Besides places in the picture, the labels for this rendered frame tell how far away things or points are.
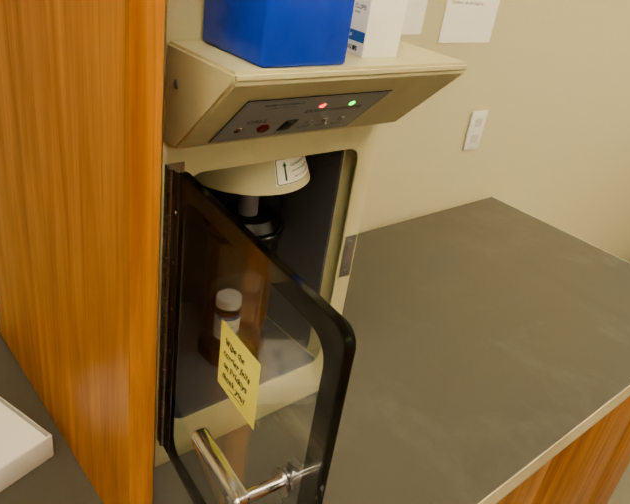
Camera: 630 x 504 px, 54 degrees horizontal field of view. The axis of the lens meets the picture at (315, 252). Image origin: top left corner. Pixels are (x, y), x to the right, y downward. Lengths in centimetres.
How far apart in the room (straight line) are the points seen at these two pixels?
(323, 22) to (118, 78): 19
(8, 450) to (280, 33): 63
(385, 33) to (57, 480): 69
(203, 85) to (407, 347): 76
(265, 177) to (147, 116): 28
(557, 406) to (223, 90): 86
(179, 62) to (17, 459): 55
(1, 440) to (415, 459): 58
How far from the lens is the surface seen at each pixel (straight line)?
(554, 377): 127
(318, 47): 59
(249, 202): 85
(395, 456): 99
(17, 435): 94
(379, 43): 68
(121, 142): 55
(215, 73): 56
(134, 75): 52
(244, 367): 58
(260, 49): 56
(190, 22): 64
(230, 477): 56
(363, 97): 68
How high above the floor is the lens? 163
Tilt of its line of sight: 28 degrees down
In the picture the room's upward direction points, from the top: 9 degrees clockwise
